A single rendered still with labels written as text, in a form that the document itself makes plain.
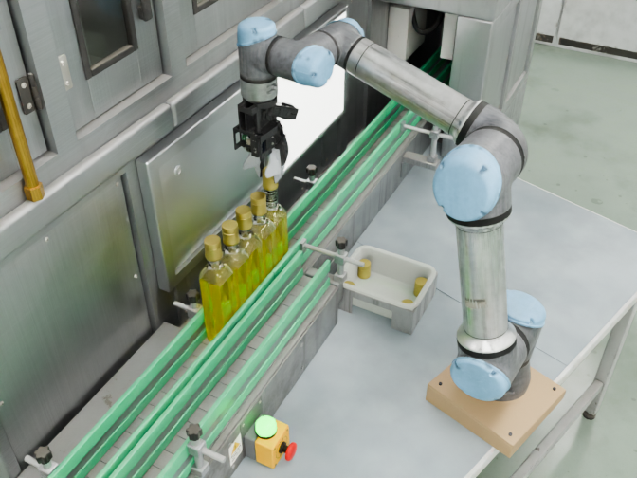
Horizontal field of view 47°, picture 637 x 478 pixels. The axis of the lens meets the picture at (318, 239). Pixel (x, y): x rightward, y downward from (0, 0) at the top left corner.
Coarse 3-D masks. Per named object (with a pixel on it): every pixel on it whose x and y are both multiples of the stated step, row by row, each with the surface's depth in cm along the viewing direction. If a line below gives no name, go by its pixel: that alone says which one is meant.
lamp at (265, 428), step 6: (258, 420) 152; (264, 420) 151; (270, 420) 152; (258, 426) 151; (264, 426) 150; (270, 426) 151; (276, 426) 152; (258, 432) 151; (264, 432) 150; (270, 432) 151; (276, 432) 152; (264, 438) 151
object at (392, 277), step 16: (352, 256) 194; (368, 256) 198; (384, 256) 196; (400, 256) 194; (352, 272) 194; (384, 272) 198; (400, 272) 196; (416, 272) 193; (432, 272) 189; (352, 288) 185; (368, 288) 195; (384, 288) 195; (400, 288) 195; (400, 304) 180; (416, 304) 180
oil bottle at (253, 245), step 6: (252, 234) 161; (240, 240) 160; (246, 240) 160; (252, 240) 160; (258, 240) 161; (240, 246) 160; (246, 246) 159; (252, 246) 160; (258, 246) 162; (252, 252) 160; (258, 252) 163; (252, 258) 161; (258, 258) 164; (252, 264) 162; (258, 264) 164; (252, 270) 163; (258, 270) 165; (252, 276) 164; (258, 276) 166; (252, 282) 165; (258, 282) 167; (252, 288) 166
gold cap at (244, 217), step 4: (236, 208) 157; (240, 208) 157; (244, 208) 157; (248, 208) 157; (236, 212) 156; (240, 212) 155; (244, 212) 155; (248, 212) 156; (236, 216) 157; (240, 216) 156; (244, 216) 155; (248, 216) 156; (236, 220) 157; (240, 220) 156; (244, 220) 156; (248, 220) 157; (240, 224) 157; (244, 224) 157; (248, 224) 157; (252, 224) 159; (240, 228) 158; (244, 228) 157; (248, 228) 158
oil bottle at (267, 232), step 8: (256, 224) 164; (264, 224) 164; (272, 224) 165; (256, 232) 164; (264, 232) 163; (272, 232) 166; (264, 240) 164; (272, 240) 167; (264, 248) 165; (272, 248) 168; (264, 256) 167; (272, 256) 170; (264, 264) 168; (272, 264) 171; (264, 272) 170
